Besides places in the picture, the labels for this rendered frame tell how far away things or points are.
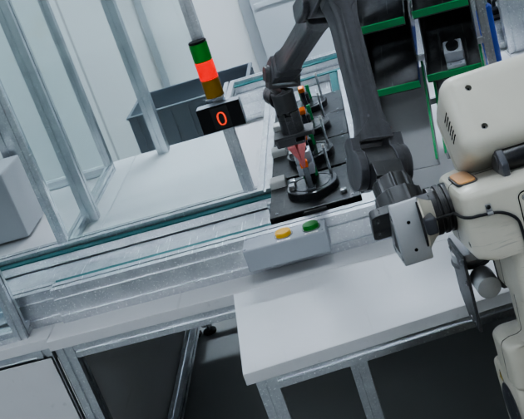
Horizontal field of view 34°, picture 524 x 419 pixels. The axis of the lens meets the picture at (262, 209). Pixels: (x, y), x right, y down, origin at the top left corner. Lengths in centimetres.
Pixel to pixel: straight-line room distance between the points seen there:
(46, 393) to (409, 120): 120
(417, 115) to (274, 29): 356
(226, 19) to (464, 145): 442
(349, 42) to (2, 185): 166
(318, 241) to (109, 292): 57
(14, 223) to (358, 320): 153
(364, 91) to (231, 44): 421
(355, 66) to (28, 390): 130
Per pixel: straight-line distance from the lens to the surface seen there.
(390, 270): 202
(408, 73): 217
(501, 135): 142
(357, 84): 160
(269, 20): 572
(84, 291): 229
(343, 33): 165
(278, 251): 209
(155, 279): 223
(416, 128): 223
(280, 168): 251
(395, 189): 148
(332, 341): 182
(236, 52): 579
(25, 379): 240
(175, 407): 310
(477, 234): 142
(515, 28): 336
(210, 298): 216
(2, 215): 305
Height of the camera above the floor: 182
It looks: 22 degrees down
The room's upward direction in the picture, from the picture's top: 19 degrees counter-clockwise
